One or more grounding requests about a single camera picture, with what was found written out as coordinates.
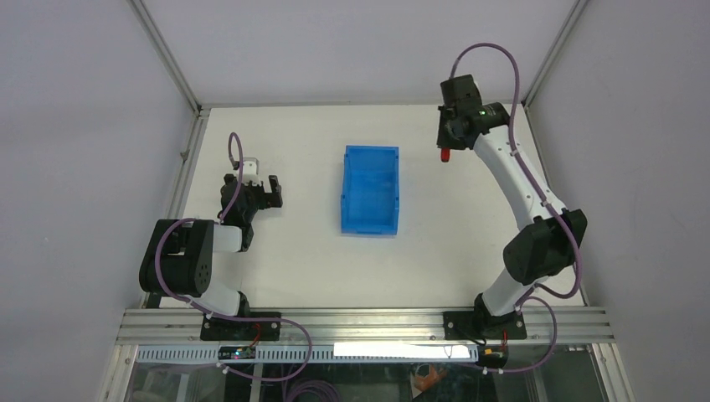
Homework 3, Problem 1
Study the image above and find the red-handled black screwdriver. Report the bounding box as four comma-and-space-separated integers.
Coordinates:
440, 147, 450, 163

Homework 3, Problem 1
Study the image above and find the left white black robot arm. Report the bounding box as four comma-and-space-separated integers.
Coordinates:
138, 173, 283, 340

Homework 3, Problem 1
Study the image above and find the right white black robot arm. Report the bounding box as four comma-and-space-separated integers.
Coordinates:
436, 75, 588, 339

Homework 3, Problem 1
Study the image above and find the blue plastic bin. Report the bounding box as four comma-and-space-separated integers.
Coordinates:
340, 145, 400, 236

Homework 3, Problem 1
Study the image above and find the orange object under table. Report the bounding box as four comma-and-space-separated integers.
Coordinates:
412, 364, 448, 393

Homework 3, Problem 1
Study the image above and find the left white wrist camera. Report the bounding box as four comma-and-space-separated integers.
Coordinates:
239, 157, 263, 186

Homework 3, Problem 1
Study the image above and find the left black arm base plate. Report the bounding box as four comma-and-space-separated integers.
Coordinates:
199, 311, 281, 343

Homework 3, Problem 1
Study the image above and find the white slotted cable duct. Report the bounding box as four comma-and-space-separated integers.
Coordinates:
136, 342, 478, 365

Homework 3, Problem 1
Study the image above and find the aluminium mounting rail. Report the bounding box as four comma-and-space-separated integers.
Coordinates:
116, 305, 615, 345

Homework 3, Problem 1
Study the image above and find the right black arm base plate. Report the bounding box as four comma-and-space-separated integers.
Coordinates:
442, 310, 527, 341

